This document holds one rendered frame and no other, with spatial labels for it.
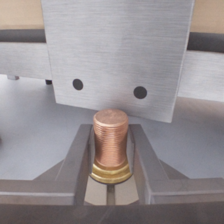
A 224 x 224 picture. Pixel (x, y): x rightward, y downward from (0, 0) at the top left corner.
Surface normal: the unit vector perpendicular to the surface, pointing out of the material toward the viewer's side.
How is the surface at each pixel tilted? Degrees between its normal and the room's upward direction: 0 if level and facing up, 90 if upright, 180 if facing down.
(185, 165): 180
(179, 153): 180
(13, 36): 90
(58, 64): 90
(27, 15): 90
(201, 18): 90
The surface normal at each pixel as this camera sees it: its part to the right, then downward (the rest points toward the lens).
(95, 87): -0.33, 0.45
